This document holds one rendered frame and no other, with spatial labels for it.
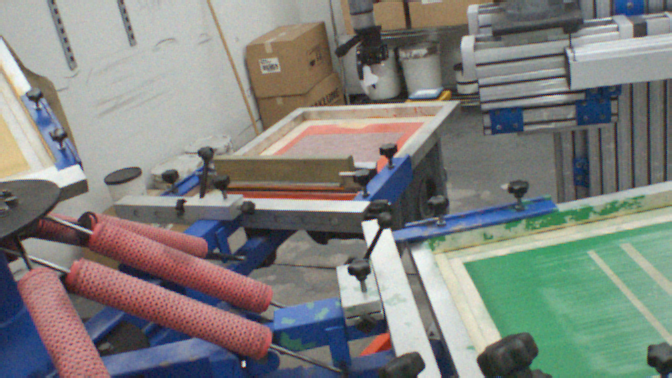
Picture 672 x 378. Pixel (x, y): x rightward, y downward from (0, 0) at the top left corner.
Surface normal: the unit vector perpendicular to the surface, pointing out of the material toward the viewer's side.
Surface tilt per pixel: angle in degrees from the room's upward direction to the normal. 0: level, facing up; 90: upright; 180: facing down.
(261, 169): 90
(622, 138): 90
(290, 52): 89
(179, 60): 90
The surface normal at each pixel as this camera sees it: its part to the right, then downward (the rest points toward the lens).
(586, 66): -0.19, 0.42
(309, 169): -0.42, 0.43
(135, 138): 0.89, 0.01
